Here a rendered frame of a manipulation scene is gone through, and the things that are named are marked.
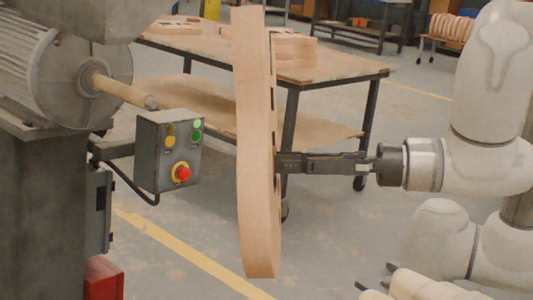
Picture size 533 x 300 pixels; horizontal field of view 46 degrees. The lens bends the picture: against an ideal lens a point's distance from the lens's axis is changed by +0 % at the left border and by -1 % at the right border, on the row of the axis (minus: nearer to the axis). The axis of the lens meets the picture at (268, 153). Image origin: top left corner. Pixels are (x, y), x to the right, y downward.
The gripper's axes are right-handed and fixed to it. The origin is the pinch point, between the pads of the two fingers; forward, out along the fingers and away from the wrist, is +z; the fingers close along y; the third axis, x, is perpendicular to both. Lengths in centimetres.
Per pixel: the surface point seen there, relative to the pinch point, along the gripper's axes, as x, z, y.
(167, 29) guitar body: 59, 87, 319
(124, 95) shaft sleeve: 10.9, 33.1, 26.2
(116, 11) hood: 25.0, 28.3, 4.4
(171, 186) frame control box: -13, 31, 62
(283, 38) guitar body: 47, 7, 251
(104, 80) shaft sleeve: 14, 39, 31
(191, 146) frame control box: -2, 26, 64
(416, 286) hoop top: -13.1, -18.8, -24.8
